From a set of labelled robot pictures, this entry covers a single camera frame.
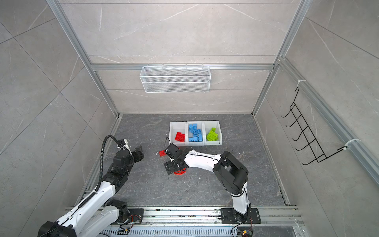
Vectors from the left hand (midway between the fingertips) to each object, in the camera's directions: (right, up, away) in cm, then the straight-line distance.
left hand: (135, 145), depth 83 cm
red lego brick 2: (+22, +4, +21) cm, 31 cm away
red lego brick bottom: (+26, +3, +19) cm, 32 cm away
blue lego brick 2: (+34, +2, +15) cm, 37 cm away
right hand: (+20, -14, +6) cm, 25 cm away
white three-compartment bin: (+42, +10, +20) cm, 48 cm away
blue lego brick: (+33, +10, +21) cm, 40 cm away
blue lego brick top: (+35, +6, +23) cm, 42 cm away
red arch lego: (+26, -17, +5) cm, 31 cm away
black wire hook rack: (+86, +3, -19) cm, 88 cm away
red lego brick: (+13, -7, +12) cm, 19 cm away
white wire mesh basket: (+22, +44, +17) cm, 52 cm away
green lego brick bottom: (+47, +4, +19) cm, 51 cm away
